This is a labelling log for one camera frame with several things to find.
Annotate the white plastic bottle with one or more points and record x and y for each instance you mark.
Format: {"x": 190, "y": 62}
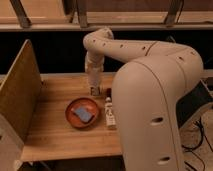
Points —
{"x": 110, "y": 117}

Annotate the blue sponge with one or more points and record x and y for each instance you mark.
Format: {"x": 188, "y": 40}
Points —
{"x": 83, "y": 114}

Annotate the white ceramic cup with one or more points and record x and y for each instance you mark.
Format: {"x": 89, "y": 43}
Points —
{"x": 94, "y": 76}

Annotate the wooden shelf rail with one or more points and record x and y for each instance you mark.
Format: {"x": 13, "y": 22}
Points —
{"x": 79, "y": 15}

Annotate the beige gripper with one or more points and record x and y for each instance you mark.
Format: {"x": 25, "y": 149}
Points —
{"x": 94, "y": 62}

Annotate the dark red small object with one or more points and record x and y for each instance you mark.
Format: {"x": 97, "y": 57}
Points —
{"x": 108, "y": 92}

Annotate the orange round bowl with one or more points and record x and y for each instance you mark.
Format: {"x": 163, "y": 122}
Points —
{"x": 89, "y": 104}

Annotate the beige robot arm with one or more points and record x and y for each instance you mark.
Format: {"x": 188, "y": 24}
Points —
{"x": 145, "y": 91}

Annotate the dark right side panel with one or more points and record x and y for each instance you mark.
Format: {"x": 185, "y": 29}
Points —
{"x": 193, "y": 105}

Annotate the left wooden side panel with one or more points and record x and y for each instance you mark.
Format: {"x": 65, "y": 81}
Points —
{"x": 19, "y": 91}

